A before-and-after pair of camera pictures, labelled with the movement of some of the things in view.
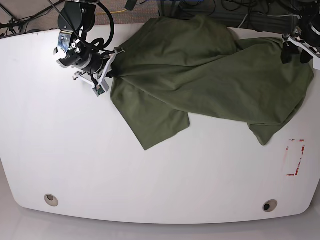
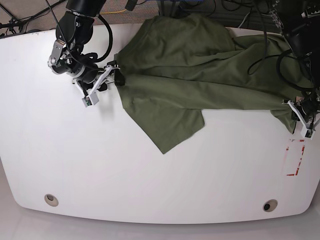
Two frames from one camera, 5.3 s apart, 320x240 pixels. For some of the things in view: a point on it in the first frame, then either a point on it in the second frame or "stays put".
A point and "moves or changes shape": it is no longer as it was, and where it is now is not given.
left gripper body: [295, 37] -> [307, 121]
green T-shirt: [173, 66] moves or changes shape
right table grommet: [270, 205] stays put
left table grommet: [51, 200] stays put
